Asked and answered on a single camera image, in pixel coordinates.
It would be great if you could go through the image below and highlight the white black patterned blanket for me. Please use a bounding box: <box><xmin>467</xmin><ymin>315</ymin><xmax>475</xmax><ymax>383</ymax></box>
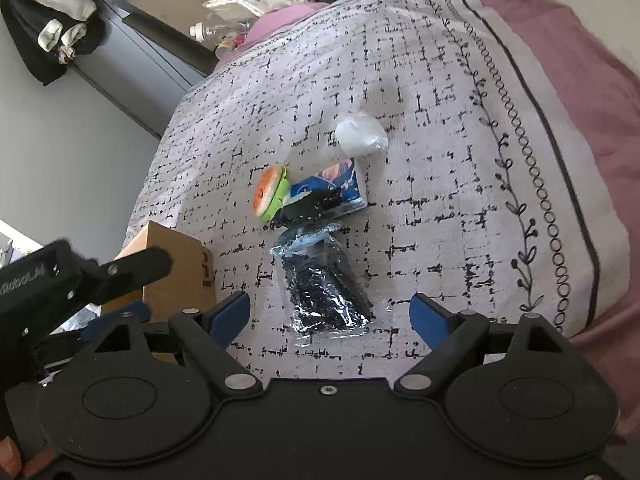
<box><xmin>122</xmin><ymin>0</ymin><xmax>632</xmax><ymax>363</ymax></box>

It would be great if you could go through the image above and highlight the cardboard box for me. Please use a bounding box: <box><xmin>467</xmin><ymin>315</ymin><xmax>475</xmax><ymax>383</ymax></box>
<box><xmin>100</xmin><ymin>220</ymin><xmax>217</xmax><ymax>366</ymax></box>

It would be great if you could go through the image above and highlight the clear bag with black contents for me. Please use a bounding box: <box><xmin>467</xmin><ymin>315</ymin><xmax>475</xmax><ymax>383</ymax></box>
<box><xmin>270</xmin><ymin>224</ymin><xmax>377</xmax><ymax>349</ymax></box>

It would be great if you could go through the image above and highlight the clear plastic bottle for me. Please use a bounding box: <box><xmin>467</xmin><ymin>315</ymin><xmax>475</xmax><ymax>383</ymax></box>
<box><xmin>190</xmin><ymin>11</ymin><xmax>256</xmax><ymax>43</ymax></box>

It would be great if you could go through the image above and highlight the orange and green plush toy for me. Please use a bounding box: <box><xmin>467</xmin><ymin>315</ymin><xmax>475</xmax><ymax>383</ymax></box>
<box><xmin>252</xmin><ymin>164</ymin><xmax>293</xmax><ymax>226</ymax></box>

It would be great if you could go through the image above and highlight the pile of dark clothes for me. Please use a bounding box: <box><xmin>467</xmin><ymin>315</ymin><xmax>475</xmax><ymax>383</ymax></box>
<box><xmin>0</xmin><ymin>0</ymin><xmax>108</xmax><ymax>87</ymax></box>

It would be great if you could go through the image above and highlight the pink bed sheet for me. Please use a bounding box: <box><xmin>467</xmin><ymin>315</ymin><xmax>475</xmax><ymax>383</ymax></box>
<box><xmin>445</xmin><ymin>0</ymin><xmax>640</xmax><ymax>451</ymax></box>

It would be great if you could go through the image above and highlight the white soft plastic bag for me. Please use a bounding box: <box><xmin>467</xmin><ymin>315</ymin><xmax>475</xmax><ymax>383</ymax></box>
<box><xmin>334</xmin><ymin>114</ymin><xmax>389</xmax><ymax>157</ymax></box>

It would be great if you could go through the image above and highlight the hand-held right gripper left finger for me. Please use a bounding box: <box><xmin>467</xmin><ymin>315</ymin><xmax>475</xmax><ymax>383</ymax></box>
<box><xmin>87</xmin><ymin>290</ymin><xmax>266</xmax><ymax>397</ymax></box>

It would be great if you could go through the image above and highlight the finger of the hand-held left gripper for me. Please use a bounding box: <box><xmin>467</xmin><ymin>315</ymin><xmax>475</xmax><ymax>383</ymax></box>
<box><xmin>97</xmin><ymin>245</ymin><xmax>174</xmax><ymax>307</ymax></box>
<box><xmin>81</xmin><ymin>302</ymin><xmax>152</xmax><ymax>341</ymax></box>

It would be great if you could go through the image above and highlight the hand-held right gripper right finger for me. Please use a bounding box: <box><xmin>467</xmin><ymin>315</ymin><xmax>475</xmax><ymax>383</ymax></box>
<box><xmin>394</xmin><ymin>292</ymin><xmax>568</xmax><ymax>397</ymax></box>

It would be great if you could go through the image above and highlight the black cloth item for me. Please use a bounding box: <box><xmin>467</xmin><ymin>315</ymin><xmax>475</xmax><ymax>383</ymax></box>
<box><xmin>276</xmin><ymin>187</ymin><xmax>342</xmax><ymax>227</ymax></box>

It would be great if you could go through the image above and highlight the pink pillow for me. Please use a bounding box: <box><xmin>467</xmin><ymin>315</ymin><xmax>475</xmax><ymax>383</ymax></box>
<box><xmin>220</xmin><ymin>1</ymin><xmax>331</xmax><ymax>61</ymax></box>

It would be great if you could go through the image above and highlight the grey cabinet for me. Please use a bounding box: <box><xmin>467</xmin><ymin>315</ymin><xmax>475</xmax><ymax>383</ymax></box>
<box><xmin>70</xmin><ymin>0</ymin><xmax>221</xmax><ymax>141</ymax></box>

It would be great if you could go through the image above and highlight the blue printed packet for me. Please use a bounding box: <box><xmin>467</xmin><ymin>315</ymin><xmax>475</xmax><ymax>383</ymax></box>
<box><xmin>289</xmin><ymin>157</ymin><xmax>369</xmax><ymax>221</ymax></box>

